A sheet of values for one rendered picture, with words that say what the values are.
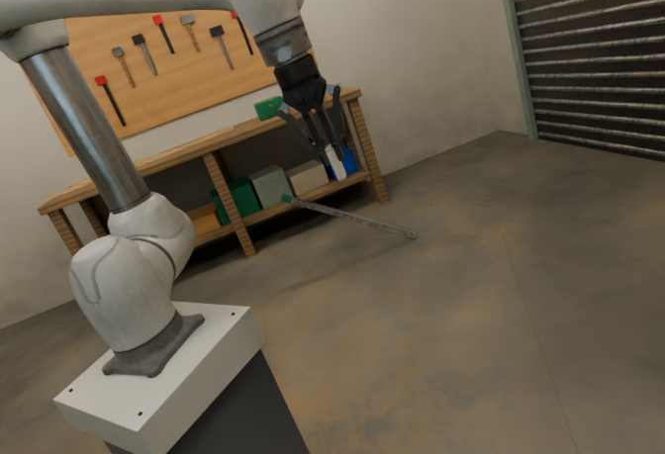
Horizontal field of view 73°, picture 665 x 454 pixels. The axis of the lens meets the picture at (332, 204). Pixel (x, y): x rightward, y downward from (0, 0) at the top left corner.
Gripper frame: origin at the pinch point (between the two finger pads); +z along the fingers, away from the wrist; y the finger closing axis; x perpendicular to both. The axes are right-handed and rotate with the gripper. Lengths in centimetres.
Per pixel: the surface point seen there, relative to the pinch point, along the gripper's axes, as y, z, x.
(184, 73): -127, -30, 257
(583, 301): 54, 106, 66
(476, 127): 69, 112, 322
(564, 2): 126, 25, 228
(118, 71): -166, -49, 244
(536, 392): 24, 102, 27
